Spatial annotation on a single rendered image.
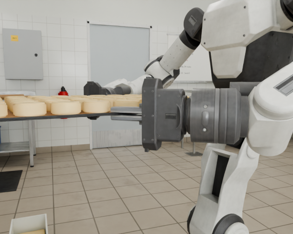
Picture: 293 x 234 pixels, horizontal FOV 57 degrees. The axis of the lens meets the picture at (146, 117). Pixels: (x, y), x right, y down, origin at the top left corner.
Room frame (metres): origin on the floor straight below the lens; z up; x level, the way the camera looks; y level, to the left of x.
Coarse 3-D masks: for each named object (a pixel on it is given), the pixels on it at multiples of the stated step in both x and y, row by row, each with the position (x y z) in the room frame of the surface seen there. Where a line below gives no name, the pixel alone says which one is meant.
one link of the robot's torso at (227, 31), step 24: (240, 0) 0.81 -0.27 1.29; (264, 0) 0.77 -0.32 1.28; (216, 24) 0.89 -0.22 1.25; (240, 24) 0.80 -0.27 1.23; (264, 24) 0.77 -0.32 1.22; (288, 24) 0.78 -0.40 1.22; (216, 48) 0.89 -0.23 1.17; (240, 48) 0.82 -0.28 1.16; (264, 48) 0.79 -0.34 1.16; (288, 48) 0.84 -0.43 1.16; (216, 72) 0.90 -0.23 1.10; (240, 72) 0.83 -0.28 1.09; (264, 72) 0.81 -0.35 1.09
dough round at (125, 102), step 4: (116, 100) 0.51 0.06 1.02; (120, 100) 0.51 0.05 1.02; (124, 100) 0.51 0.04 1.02; (128, 100) 0.51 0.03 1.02; (132, 100) 0.51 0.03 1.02; (136, 100) 0.51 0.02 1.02; (116, 104) 0.51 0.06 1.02; (120, 104) 0.50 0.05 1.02; (124, 104) 0.50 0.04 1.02; (128, 104) 0.50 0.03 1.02; (132, 104) 0.50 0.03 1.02; (136, 104) 0.51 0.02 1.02
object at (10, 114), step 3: (9, 111) 0.49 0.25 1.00; (48, 111) 0.50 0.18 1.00; (81, 111) 0.50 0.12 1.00; (9, 114) 0.45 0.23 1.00; (12, 114) 0.45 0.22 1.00; (48, 114) 0.45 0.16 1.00; (51, 114) 0.45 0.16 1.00; (72, 114) 0.45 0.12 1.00; (0, 117) 0.40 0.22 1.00; (3, 117) 0.40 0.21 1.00; (6, 117) 0.40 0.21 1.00; (9, 117) 0.40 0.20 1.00
